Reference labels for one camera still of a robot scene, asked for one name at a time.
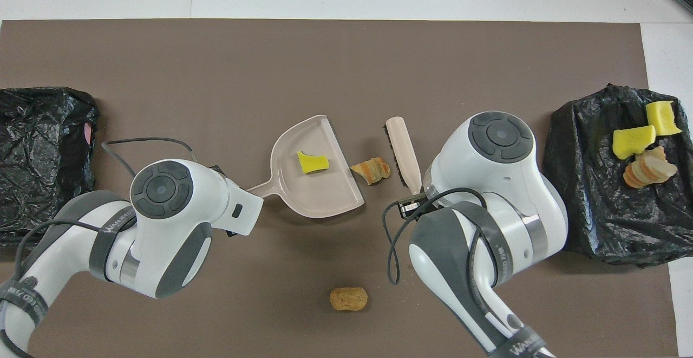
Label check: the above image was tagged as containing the small yellow sponge piece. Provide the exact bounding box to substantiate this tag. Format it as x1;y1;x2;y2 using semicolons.
297;151;330;175

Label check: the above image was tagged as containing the yellow and green sponge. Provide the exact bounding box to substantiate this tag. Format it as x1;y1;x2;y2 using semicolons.
645;101;683;136

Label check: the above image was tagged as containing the black bag lined bin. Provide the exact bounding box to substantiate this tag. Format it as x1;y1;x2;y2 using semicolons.
543;83;693;265
0;87;101;248

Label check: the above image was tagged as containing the brown nugget toy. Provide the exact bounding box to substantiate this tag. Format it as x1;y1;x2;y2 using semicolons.
330;287;369;312

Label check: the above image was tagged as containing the pale beige bread chunk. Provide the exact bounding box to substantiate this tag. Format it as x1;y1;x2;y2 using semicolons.
638;146;678;183
350;157;391;186

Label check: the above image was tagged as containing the brown table mat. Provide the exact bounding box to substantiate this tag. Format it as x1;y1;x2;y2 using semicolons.
0;19;677;358

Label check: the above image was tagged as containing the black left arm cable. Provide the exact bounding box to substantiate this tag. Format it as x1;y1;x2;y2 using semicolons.
101;137;200;179

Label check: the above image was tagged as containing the beige brush with black bristles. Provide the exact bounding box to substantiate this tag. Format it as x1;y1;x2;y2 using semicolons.
383;116;423;195

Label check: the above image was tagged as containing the beige plastic dustpan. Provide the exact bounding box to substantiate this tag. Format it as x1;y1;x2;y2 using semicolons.
246;114;366;219

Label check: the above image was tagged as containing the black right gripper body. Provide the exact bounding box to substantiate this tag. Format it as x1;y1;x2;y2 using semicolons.
398;196;431;219

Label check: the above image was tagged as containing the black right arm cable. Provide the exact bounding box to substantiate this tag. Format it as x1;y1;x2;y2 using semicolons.
382;187;491;285

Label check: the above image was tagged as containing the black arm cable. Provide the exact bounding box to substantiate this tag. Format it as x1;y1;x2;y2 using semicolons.
382;187;491;285
101;137;200;179

